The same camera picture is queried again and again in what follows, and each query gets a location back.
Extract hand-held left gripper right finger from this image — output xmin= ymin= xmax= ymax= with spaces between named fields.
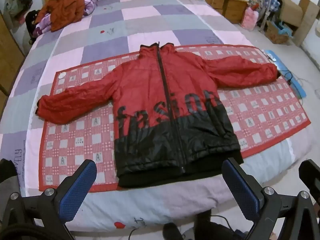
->
xmin=222 ymin=157 xmax=320 ymax=240

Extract silver metal pole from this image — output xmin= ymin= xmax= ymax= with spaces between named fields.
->
xmin=260 ymin=0 xmax=273 ymax=32

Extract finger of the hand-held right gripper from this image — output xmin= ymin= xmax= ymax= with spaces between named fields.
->
xmin=299 ymin=159 xmax=320 ymax=205

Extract red checkered blanket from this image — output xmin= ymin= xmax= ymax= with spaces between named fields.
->
xmin=39 ymin=44 xmax=312 ymax=193

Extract pink bag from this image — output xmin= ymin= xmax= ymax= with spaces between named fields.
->
xmin=241 ymin=6 xmax=259 ymax=30

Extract blue plastic item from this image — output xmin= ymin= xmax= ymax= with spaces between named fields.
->
xmin=274 ymin=21 xmax=293 ymax=35

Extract cardboard box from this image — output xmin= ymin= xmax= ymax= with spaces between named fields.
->
xmin=274 ymin=0 xmax=314 ymax=47

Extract bed with checkered sheet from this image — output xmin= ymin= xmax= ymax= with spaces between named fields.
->
xmin=0 ymin=0 xmax=320 ymax=235

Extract black bag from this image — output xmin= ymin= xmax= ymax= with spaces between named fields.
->
xmin=25 ymin=9 xmax=42 ymax=40

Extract wicker basket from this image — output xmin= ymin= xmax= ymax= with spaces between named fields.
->
xmin=264 ymin=21 xmax=289 ymax=44

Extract blue plaid clothes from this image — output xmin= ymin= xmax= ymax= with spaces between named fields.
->
xmin=250 ymin=0 xmax=281 ymax=14

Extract orange jacket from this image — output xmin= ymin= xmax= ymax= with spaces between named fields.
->
xmin=35 ymin=0 xmax=85 ymax=33

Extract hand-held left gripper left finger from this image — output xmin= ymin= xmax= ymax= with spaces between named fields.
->
xmin=0 ymin=160 xmax=97 ymax=240

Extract wooden wardrobe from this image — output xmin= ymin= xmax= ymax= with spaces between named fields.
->
xmin=0 ymin=10 xmax=25 ymax=108

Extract black shoe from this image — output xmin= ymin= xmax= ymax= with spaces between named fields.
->
xmin=162 ymin=222 xmax=183 ymax=240

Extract wooden nightstand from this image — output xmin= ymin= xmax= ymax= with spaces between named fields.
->
xmin=201 ymin=0 xmax=250 ymax=24

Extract red and black puffer jacket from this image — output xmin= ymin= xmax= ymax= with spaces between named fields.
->
xmin=35 ymin=42 xmax=280 ymax=188

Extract black floor cable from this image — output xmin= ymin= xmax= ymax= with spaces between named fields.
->
xmin=129 ymin=214 xmax=235 ymax=240

